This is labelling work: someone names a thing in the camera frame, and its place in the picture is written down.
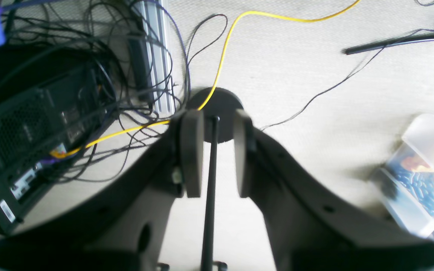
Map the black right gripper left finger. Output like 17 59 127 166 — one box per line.
0 110 204 271

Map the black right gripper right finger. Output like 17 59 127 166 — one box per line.
234 109 434 271

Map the black stand pole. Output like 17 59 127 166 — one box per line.
200 116 219 271

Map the clear plastic bin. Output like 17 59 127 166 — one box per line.
369 114 434 240

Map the black round stand base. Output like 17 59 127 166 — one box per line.
196 87 243 143

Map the black power adapter brick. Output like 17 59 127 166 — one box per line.
128 32 154 104

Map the yellow cable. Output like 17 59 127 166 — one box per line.
49 0 361 158

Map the aluminium frame rail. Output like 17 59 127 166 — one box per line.
133 0 176 115

